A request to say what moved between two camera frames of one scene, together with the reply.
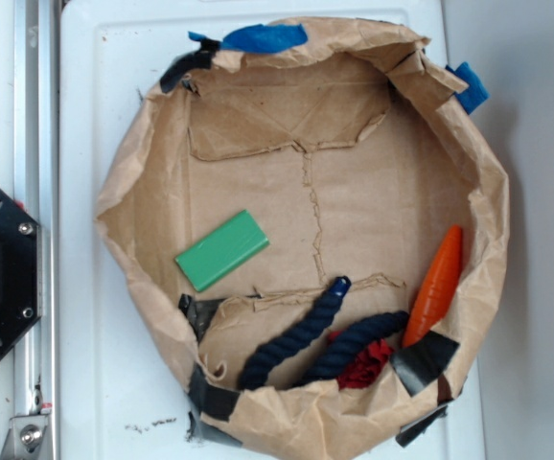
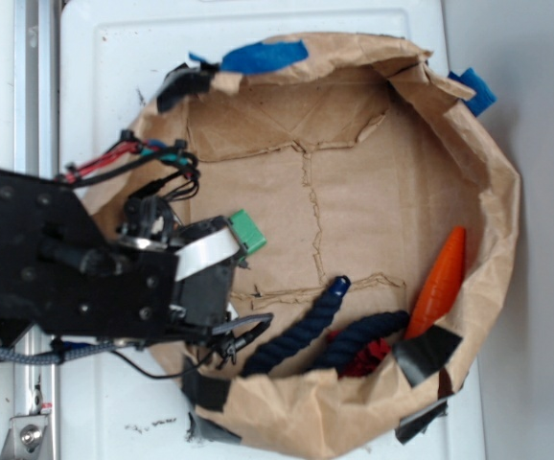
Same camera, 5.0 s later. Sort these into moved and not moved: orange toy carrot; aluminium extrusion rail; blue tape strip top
Moved: blue tape strip top
Not moved: orange toy carrot; aluminium extrusion rail
